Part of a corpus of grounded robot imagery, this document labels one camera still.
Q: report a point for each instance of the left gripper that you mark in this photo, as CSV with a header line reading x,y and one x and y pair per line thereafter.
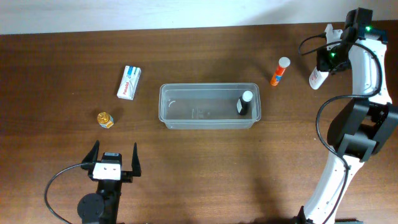
x,y
128,175

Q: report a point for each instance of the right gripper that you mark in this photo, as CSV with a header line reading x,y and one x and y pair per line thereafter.
x,y
325,63

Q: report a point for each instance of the white spray bottle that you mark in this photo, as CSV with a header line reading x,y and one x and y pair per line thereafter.
x,y
317,78

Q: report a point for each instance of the dark bottle white cap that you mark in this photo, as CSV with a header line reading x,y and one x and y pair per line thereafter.
x,y
243,102

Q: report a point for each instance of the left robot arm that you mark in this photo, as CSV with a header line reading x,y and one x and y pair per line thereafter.
x,y
102,206

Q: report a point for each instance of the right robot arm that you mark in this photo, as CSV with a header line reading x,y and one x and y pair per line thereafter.
x,y
362,127

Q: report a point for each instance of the clear plastic container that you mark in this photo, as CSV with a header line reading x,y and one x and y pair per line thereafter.
x,y
207,105

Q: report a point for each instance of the small gold-lidded balm jar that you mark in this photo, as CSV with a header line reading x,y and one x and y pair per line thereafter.
x,y
105,120

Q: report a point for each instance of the orange tube white cap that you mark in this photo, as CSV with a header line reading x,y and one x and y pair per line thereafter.
x,y
284,62

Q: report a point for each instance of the white Panadol box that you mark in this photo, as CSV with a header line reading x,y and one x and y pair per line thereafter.
x,y
129,81

